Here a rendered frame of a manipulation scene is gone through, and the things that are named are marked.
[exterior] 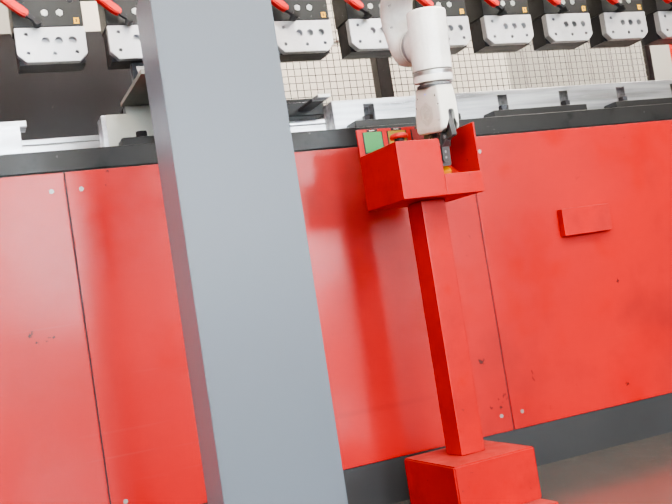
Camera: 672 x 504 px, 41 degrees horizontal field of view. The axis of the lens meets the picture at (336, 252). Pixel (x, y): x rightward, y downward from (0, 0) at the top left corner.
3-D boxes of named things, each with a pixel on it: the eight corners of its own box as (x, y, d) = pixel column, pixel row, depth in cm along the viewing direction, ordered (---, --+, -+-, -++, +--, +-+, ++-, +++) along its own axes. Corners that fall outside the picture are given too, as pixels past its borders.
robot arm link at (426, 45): (403, 75, 197) (427, 68, 189) (396, 14, 196) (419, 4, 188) (435, 73, 201) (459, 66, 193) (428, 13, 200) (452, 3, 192)
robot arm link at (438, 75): (404, 75, 197) (406, 89, 197) (427, 68, 189) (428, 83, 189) (436, 73, 200) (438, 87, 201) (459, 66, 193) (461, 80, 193)
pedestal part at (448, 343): (461, 456, 188) (420, 200, 191) (446, 453, 194) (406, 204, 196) (485, 450, 191) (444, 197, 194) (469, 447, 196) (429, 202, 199)
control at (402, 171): (404, 199, 184) (390, 112, 184) (367, 211, 198) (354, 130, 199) (485, 191, 192) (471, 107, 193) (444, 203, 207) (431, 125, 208)
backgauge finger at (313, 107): (303, 102, 230) (300, 83, 230) (271, 126, 254) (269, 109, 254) (346, 100, 234) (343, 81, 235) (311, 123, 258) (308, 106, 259)
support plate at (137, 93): (140, 74, 183) (140, 69, 183) (120, 106, 207) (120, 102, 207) (226, 69, 190) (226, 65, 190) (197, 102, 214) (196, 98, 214)
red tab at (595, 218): (565, 236, 231) (561, 209, 231) (561, 237, 233) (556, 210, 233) (612, 229, 237) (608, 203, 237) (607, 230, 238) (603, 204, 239)
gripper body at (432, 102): (406, 85, 197) (412, 137, 198) (432, 78, 188) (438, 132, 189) (434, 83, 201) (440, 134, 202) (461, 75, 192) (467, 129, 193)
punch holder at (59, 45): (18, 62, 197) (8, -12, 198) (16, 74, 205) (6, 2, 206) (89, 60, 203) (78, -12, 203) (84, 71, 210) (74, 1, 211)
